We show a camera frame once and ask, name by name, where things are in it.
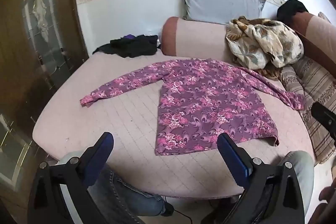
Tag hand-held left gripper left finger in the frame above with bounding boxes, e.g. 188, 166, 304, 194
28, 132, 114, 224

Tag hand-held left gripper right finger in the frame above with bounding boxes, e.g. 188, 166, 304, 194
202, 133, 306, 224

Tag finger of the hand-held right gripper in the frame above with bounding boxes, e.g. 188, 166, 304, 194
311, 102, 336, 147

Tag purple floral long-sleeved shirt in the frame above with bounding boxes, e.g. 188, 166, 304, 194
80, 58, 305, 156

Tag black clothes pile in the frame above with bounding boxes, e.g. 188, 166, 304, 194
92, 34, 159, 58

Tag person's right hand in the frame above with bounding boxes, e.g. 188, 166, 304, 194
319, 185, 336, 204

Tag striped beige blanket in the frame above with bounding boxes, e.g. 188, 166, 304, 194
278, 56, 336, 164

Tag person's left leg in jeans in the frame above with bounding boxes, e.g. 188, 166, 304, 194
88, 165, 168, 216

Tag person's leg in jeans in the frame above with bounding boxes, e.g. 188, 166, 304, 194
88, 165, 168, 216
278, 151, 315, 214

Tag person's right leg in jeans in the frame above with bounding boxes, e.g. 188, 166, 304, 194
278, 151, 315, 214

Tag pink bolster with brown end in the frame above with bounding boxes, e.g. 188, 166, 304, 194
287, 12, 336, 67
161, 17, 246, 67

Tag cream floral blanket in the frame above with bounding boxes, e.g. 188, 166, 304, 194
225, 17, 304, 80

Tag black cloth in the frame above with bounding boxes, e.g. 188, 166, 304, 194
276, 0, 309, 22

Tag wooden door with glass panels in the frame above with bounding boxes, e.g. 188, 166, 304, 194
0, 0, 90, 224

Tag grey pillow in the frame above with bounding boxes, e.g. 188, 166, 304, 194
182, 0, 268, 25

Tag black cable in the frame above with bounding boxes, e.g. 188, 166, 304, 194
172, 208, 196, 224

